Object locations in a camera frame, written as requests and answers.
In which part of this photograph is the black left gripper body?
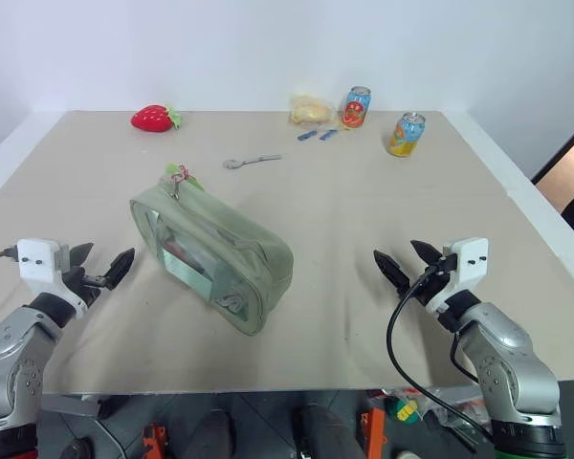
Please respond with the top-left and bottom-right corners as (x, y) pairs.
(60, 265), (114, 309)

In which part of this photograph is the yellow snack bag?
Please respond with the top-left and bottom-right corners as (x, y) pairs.
(288, 92), (339, 128)

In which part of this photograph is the yellow orange drink can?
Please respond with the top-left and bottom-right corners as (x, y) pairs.
(386, 111), (429, 159)

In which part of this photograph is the red drink can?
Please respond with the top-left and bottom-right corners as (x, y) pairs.
(341, 85), (373, 130)

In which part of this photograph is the small dark rounded shape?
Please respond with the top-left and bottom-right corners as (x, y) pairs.
(58, 436), (96, 459)

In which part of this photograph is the grey metal bracket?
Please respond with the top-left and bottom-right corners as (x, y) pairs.
(39, 393), (115, 423)

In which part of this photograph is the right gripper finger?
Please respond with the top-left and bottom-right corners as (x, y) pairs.
(373, 249), (410, 298)
(408, 239), (444, 266)

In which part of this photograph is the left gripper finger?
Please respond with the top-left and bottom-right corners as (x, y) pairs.
(102, 247), (137, 291)
(69, 242), (96, 271)

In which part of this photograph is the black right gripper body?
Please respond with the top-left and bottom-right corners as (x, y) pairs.
(401, 252), (458, 308)

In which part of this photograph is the green zippered pouch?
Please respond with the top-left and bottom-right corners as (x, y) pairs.
(128, 177), (296, 338)

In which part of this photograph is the tall orange clamp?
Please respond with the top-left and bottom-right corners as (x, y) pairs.
(360, 405), (387, 459)

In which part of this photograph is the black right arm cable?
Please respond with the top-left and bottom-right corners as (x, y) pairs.
(386, 265), (497, 442)

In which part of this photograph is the red strawberry toy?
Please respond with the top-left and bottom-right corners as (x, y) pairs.
(130, 103), (184, 133)

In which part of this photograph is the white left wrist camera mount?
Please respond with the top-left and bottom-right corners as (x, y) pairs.
(17, 238), (101, 320)

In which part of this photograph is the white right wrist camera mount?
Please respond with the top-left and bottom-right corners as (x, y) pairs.
(424, 235), (491, 315)

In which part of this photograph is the clear plastic bag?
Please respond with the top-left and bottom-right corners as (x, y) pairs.
(419, 385), (494, 434)

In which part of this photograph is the large dark rounded shape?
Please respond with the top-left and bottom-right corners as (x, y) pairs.
(293, 403), (361, 459)

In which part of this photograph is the green red zipper charm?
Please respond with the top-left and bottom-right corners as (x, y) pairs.
(164, 162), (206, 193)

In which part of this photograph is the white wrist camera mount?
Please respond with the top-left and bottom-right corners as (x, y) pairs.
(424, 235), (491, 315)
(17, 238), (101, 320)

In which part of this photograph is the green yellow ball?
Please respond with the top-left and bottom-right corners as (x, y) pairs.
(384, 395), (420, 424)

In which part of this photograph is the silver metal spoon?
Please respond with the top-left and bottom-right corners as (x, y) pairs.
(222, 152), (284, 171)

